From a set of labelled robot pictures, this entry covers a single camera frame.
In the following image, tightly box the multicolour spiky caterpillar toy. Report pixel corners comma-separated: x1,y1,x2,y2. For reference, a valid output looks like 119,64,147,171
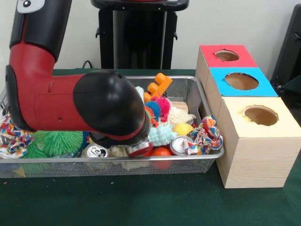
143,97,172,128

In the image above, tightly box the green cloth table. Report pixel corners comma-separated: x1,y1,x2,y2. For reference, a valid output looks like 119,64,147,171
0,68,301,226

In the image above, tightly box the mint green cloth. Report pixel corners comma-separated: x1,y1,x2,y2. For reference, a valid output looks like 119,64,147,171
147,122,178,147

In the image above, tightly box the red-orange ball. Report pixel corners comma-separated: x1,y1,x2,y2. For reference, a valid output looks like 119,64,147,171
150,146,173,170

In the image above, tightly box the crushed silver can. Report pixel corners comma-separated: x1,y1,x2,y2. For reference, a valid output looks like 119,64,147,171
169,136,193,156

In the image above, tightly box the wire mesh bin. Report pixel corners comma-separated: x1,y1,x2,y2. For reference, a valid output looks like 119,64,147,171
0,75,225,178

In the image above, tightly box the orange plastic tray block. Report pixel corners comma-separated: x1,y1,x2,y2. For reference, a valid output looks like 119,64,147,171
143,73,173,102

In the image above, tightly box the yellow ball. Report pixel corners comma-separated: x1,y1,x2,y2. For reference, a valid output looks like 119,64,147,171
172,123,194,137

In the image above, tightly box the colourful polka-dot cloth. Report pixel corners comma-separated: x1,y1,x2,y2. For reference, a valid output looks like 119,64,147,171
188,115,224,155

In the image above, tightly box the wooden box with three holes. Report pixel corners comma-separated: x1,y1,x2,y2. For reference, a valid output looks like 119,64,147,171
195,45,301,189

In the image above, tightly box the large green spiky ball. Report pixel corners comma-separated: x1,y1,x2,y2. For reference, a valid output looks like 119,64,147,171
33,131,85,157

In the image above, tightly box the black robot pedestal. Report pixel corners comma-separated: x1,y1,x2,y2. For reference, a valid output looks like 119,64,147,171
91,0,191,70

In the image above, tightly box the cream waffle cloth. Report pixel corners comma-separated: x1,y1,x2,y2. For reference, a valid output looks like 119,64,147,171
167,106,196,125

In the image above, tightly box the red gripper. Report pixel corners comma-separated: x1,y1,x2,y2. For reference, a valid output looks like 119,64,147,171
126,140,154,158

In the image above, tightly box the colourful rope knot toy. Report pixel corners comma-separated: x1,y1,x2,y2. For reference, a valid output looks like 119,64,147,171
0,113,34,158

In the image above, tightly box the black floor stand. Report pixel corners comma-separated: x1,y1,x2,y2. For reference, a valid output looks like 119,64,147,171
272,4,301,95

